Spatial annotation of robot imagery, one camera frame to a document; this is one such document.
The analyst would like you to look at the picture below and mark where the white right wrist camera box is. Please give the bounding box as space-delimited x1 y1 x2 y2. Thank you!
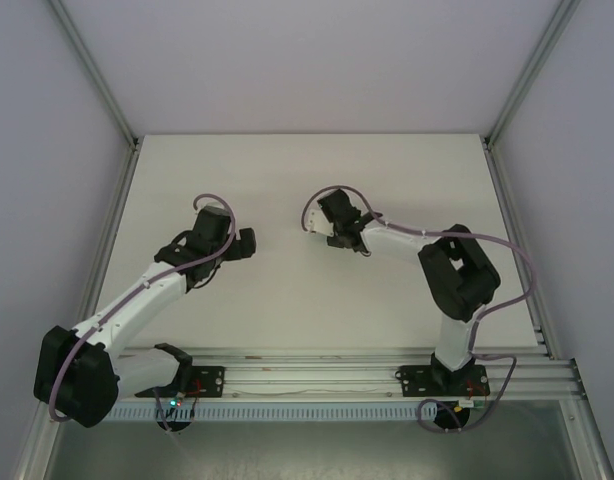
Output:
306 208 338 236

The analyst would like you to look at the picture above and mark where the aluminium frame post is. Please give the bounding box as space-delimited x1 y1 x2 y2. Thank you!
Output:
49 0 139 149
483 0 583 146

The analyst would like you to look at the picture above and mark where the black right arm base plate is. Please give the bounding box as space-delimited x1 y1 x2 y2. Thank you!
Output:
396 364 488 399

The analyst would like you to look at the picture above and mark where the aluminium mounting rail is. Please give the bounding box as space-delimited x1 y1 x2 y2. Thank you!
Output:
41 347 586 401

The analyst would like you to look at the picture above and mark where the aluminium table side rail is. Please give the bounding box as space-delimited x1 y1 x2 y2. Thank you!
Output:
483 139 558 360
66 139 141 361

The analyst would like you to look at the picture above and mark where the shiny metal sheet panel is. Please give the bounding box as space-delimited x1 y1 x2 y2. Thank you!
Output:
41 419 583 480

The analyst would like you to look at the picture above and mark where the grey slotted cable duct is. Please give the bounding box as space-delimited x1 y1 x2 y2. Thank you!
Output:
61 404 471 421

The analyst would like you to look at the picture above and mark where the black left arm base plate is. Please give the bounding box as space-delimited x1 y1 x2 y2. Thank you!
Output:
134 364 226 399

